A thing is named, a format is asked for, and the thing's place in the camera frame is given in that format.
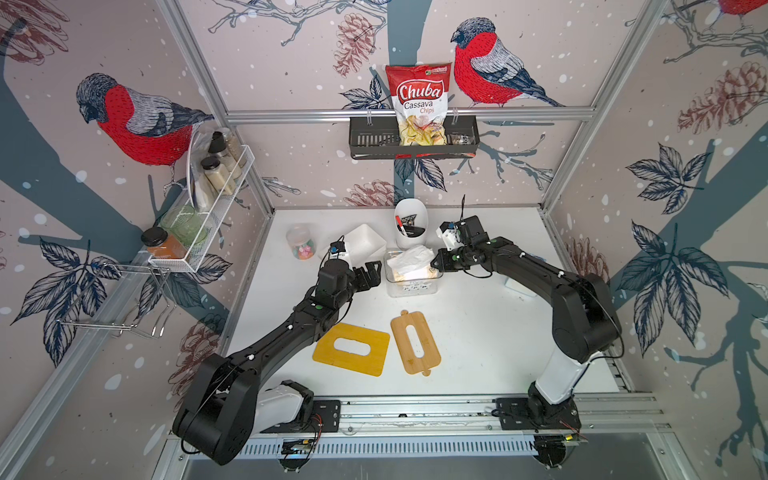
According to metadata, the clear plastic tissue box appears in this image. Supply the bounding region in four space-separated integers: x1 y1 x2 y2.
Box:
383 249 443 298

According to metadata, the bamboo tissue box lid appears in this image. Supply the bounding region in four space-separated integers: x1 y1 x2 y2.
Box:
390 310 442 377

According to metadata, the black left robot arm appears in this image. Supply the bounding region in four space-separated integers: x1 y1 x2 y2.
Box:
172 259 382 465

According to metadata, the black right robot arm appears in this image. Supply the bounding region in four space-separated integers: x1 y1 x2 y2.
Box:
431 237 621 428

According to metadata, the blue white tissue pack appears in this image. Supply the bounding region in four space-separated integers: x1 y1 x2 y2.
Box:
505 278 537 298

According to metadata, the white rectangular bin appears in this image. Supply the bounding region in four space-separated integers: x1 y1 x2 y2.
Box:
343 224 387 268

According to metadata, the white pen holder cup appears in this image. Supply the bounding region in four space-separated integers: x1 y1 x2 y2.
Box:
394 198 429 250

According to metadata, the clear jar with candies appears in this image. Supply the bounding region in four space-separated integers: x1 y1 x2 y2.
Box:
286 225 316 260

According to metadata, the yellow plastic lid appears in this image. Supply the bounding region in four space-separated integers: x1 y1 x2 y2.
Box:
312 323 390 377

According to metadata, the red Chuba chips bag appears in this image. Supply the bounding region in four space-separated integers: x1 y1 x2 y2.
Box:
385 63 451 146

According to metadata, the beige spice bottle front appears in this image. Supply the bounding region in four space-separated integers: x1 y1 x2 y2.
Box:
201 156 236 196

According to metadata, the beige spice bottle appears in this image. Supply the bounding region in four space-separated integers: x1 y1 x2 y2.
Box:
208 131 242 179
201 156 236 196

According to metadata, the green jar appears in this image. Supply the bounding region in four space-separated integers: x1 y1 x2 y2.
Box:
159 204 209 250

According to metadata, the beige spice bottle back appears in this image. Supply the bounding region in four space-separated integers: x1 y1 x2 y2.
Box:
208 131 242 179

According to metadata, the orange spice jar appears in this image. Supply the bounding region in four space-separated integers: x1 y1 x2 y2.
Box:
141 226 187 259

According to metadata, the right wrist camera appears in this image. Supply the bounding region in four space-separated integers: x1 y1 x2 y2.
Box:
436 215 489 251

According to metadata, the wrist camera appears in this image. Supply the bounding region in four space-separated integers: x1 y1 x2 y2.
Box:
327 237 350 264
436 215 489 251

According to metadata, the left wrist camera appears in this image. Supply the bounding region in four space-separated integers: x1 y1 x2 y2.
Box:
327 237 350 264

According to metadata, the black wire wall basket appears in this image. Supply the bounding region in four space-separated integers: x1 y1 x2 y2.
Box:
349 116 480 160

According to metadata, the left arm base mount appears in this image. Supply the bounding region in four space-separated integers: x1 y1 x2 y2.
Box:
254 380 341 433

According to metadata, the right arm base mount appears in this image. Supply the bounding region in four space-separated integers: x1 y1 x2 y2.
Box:
491 397 582 432

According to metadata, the white wire spice rack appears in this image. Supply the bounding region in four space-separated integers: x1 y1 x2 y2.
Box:
149 122 255 273

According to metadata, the metal wire hook rack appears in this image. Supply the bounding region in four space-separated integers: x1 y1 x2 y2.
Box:
56 260 176 339

